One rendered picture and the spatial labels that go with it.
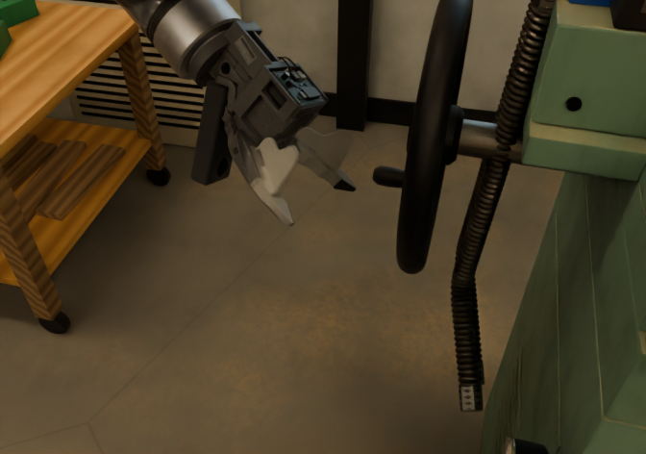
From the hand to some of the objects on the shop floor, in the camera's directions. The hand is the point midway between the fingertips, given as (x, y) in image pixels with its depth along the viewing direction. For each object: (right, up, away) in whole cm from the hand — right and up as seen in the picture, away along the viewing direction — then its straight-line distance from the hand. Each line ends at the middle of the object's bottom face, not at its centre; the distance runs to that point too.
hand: (323, 212), depth 63 cm
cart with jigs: (-80, -6, +104) cm, 131 cm away
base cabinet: (+56, -61, +43) cm, 93 cm away
